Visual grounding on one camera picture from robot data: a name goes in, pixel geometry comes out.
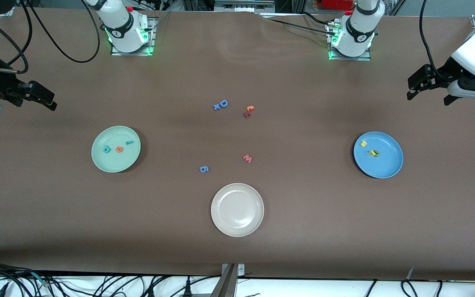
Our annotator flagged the blue round plate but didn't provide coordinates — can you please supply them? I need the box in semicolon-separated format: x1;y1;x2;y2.
353;131;404;179

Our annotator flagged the mint green round plate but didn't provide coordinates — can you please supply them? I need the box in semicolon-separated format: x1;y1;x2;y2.
91;125;141;173

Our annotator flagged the red box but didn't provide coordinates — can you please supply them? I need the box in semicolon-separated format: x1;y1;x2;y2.
322;0;355;11

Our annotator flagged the beige round plate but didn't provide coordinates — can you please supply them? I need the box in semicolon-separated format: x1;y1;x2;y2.
211;183;265;238

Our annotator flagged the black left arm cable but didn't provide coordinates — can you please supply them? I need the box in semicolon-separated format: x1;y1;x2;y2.
419;0;444;80

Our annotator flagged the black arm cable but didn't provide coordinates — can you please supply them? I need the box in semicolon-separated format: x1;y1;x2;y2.
419;0;444;80
0;0;102;75

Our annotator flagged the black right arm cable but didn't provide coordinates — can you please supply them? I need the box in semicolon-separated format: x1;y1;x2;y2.
0;0;102;75

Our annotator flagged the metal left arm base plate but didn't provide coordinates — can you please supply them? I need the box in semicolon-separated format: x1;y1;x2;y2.
326;21;372;61

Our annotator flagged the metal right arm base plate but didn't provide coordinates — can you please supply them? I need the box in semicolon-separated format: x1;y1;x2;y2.
111;14;158;56

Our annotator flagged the black cable on table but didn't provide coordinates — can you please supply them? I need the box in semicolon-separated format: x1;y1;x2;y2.
262;12;336;37

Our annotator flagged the metal table edge bracket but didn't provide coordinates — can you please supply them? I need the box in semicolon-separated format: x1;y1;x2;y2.
211;263;246;297

